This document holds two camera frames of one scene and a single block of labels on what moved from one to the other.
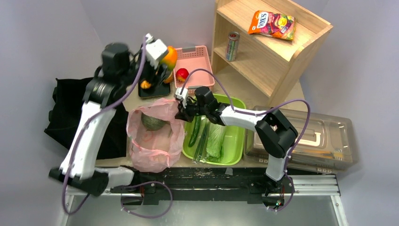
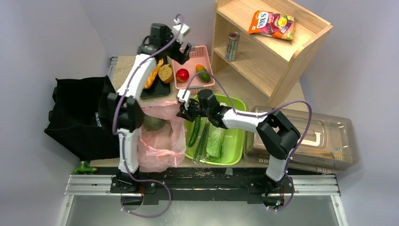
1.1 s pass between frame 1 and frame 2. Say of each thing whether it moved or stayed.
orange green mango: moved
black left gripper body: moved
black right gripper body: stayed
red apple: stayed
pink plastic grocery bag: stayed
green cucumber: stayed
